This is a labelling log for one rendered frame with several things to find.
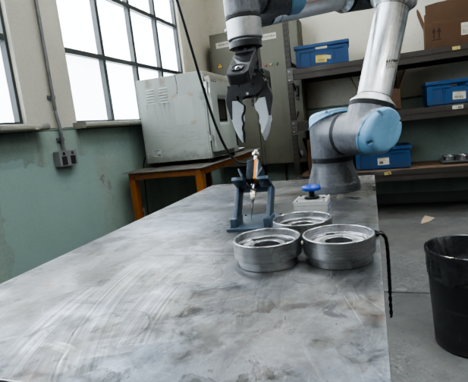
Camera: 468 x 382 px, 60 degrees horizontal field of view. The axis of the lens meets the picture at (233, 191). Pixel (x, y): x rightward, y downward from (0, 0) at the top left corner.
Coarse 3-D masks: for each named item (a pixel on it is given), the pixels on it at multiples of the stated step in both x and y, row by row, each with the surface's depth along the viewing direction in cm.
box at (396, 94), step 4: (404, 72) 371; (396, 76) 406; (352, 80) 387; (396, 80) 406; (400, 80) 398; (396, 84) 406; (400, 84) 382; (396, 88) 406; (392, 92) 375; (396, 92) 374; (392, 96) 375; (396, 96) 374; (400, 96) 375; (392, 100) 375; (396, 100) 375; (400, 100) 375; (396, 104) 375; (400, 104) 376; (396, 108) 378; (400, 108) 377
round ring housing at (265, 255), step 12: (264, 228) 68; (276, 228) 67; (240, 240) 66; (264, 240) 65; (276, 240) 64; (300, 240) 62; (240, 252) 60; (252, 252) 58; (264, 252) 58; (276, 252) 58; (288, 252) 58; (300, 252) 61; (240, 264) 62; (252, 264) 59; (264, 264) 58; (276, 264) 59; (288, 264) 60
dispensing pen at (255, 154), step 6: (258, 156) 91; (252, 162) 88; (252, 168) 87; (246, 174) 87; (252, 174) 87; (246, 180) 87; (252, 180) 87; (252, 186) 87; (252, 192) 86; (252, 198) 86; (252, 204) 86; (252, 210) 85
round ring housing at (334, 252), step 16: (336, 224) 65; (352, 224) 64; (304, 240) 60; (320, 240) 62; (336, 240) 63; (352, 240) 60; (368, 240) 56; (320, 256) 57; (336, 256) 56; (352, 256) 56; (368, 256) 57
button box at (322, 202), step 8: (296, 200) 86; (304, 200) 85; (312, 200) 85; (320, 200) 84; (328, 200) 86; (296, 208) 85; (304, 208) 84; (312, 208) 84; (320, 208) 83; (328, 208) 85
